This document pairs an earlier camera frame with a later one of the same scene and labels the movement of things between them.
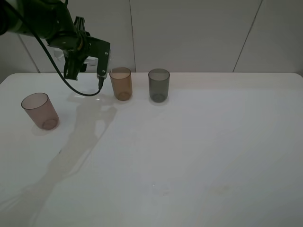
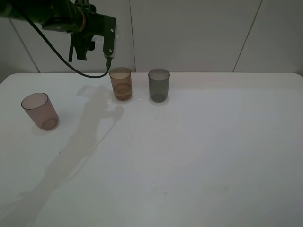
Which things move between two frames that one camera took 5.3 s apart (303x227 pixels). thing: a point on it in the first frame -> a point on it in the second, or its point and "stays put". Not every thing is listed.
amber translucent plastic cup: x=121 y=78 stays put
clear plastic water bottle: x=59 y=55 -> x=99 y=39
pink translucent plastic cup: x=38 y=105 stays put
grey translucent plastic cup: x=159 y=82 stays put
